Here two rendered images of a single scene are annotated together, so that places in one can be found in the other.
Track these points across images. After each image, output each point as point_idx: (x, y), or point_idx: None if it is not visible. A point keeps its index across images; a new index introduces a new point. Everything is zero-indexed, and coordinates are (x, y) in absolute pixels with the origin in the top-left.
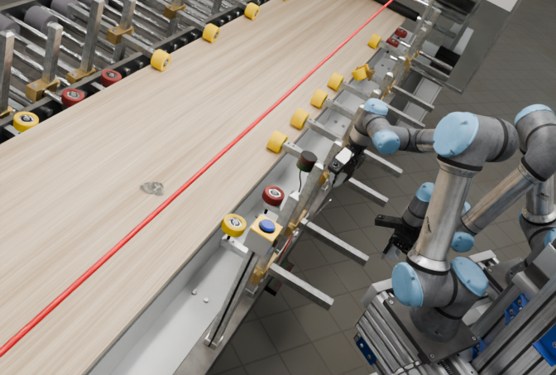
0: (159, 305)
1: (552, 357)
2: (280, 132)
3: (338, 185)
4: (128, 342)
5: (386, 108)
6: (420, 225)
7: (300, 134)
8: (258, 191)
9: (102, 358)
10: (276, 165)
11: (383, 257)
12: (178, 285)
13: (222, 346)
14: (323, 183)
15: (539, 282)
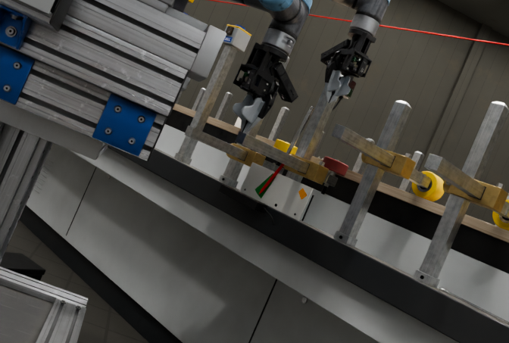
0: (220, 171)
1: None
2: (440, 178)
3: (325, 90)
4: (194, 162)
5: None
6: (263, 39)
7: (485, 224)
8: (373, 239)
9: (183, 129)
10: (422, 238)
11: (241, 123)
12: (238, 182)
13: (175, 159)
14: (361, 154)
15: None
